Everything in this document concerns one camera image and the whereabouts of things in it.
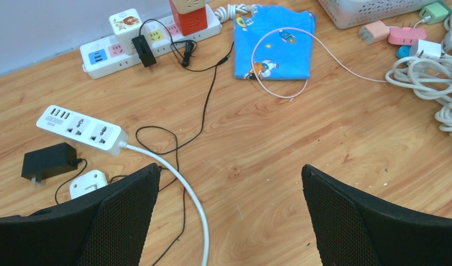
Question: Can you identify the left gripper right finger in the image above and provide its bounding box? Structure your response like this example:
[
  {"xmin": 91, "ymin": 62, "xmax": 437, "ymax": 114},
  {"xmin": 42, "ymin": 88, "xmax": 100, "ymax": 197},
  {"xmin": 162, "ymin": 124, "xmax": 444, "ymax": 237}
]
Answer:
[{"xmin": 301, "ymin": 165, "xmax": 452, "ymax": 265}]

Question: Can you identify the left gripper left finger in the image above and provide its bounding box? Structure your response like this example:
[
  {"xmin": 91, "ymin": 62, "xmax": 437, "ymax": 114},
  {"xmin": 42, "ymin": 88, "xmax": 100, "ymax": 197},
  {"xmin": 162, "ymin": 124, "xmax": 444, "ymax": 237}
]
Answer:
[{"xmin": 0, "ymin": 163, "xmax": 160, "ymax": 265}]

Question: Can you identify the white square plug adapter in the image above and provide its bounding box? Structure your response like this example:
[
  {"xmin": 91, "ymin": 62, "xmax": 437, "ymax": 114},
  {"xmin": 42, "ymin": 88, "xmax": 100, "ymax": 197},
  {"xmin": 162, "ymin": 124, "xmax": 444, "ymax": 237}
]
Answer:
[{"xmin": 69, "ymin": 170, "xmax": 108, "ymax": 200}]

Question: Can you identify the white power strip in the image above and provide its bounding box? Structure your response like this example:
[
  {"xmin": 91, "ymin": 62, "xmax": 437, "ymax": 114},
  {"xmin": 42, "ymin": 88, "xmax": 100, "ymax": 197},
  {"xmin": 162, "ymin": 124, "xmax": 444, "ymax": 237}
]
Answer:
[
  {"xmin": 36, "ymin": 105, "xmax": 210, "ymax": 265},
  {"xmin": 79, "ymin": 5, "xmax": 222, "ymax": 79}
]

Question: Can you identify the black power adapter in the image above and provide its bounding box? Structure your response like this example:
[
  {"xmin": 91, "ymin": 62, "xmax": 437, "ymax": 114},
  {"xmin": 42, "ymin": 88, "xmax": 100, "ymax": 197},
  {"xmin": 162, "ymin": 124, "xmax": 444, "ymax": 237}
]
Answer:
[{"xmin": 21, "ymin": 142, "xmax": 82, "ymax": 185}]

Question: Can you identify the white back power strip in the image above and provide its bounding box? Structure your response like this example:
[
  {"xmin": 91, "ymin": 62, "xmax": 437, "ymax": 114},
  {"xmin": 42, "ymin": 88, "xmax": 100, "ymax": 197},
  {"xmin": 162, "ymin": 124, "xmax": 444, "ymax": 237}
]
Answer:
[{"xmin": 79, "ymin": 5, "xmax": 222, "ymax": 79}]

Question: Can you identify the blue cloth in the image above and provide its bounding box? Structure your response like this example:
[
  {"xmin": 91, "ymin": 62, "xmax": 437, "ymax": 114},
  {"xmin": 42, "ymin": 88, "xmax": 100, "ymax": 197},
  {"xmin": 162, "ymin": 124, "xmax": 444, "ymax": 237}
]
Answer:
[{"xmin": 233, "ymin": 6, "xmax": 317, "ymax": 80}]

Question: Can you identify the red cube socket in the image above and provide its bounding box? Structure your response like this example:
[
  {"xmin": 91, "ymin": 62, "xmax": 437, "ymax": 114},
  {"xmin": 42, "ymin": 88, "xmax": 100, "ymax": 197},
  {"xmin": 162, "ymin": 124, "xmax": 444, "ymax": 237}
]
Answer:
[{"xmin": 171, "ymin": 5, "xmax": 208, "ymax": 36}]

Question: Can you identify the small black charger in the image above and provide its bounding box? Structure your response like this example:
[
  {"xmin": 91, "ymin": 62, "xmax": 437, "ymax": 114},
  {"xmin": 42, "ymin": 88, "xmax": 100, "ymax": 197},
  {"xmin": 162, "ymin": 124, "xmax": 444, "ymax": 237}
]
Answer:
[{"xmin": 131, "ymin": 35, "xmax": 157, "ymax": 68}]

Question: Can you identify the white small charger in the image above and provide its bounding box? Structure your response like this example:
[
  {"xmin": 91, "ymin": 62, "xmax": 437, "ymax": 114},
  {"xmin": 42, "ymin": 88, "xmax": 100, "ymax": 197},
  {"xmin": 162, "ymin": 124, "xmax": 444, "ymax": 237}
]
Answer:
[{"xmin": 409, "ymin": 39, "xmax": 441, "ymax": 59}]

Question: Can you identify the pink flat charger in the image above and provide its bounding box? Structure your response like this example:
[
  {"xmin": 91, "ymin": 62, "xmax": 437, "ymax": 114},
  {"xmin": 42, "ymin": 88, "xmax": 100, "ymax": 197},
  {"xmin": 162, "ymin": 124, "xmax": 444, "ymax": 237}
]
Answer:
[{"xmin": 388, "ymin": 27, "xmax": 427, "ymax": 45}]

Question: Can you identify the pink small charger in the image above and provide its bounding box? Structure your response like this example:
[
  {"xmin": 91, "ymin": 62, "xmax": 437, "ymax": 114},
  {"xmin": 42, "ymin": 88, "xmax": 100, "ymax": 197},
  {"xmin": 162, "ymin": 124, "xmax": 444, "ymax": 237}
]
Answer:
[{"xmin": 359, "ymin": 21, "xmax": 390, "ymax": 45}]

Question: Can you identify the white picture cube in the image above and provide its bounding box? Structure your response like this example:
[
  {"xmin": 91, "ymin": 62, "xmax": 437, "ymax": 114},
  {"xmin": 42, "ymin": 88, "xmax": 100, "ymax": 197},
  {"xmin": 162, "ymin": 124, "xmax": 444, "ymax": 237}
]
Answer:
[{"xmin": 109, "ymin": 8, "xmax": 141, "ymax": 55}]

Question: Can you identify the white plastic basket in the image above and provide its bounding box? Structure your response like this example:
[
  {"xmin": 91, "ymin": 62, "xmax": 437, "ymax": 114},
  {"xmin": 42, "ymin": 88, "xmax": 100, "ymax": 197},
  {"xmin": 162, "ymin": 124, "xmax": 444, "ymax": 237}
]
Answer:
[{"xmin": 318, "ymin": 0, "xmax": 434, "ymax": 29}]

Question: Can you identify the green small charger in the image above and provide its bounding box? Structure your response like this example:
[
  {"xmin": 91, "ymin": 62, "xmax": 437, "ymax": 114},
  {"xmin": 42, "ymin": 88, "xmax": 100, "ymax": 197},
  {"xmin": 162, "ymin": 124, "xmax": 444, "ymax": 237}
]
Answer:
[{"xmin": 418, "ymin": 1, "xmax": 452, "ymax": 25}]

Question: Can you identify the white coiled cable bundle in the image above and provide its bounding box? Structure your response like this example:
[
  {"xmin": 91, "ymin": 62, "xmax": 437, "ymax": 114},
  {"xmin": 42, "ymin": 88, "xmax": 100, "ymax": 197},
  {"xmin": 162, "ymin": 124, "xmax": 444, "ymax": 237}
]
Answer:
[{"xmin": 384, "ymin": 0, "xmax": 452, "ymax": 138}]

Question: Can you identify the black thin adapter cable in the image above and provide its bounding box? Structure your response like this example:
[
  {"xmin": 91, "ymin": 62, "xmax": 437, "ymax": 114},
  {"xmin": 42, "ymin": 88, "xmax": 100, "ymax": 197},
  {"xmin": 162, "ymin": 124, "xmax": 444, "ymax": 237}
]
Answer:
[{"xmin": 54, "ymin": 18, "xmax": 236, "ymax": 266}]

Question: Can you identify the thin pink white cable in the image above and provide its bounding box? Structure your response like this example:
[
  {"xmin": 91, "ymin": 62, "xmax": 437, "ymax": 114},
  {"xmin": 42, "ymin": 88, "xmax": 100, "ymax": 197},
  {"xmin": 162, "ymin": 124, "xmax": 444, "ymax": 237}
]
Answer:
[{"xmin": 250, "ymin": 27, "xmax": 390, "ymax": 100}]

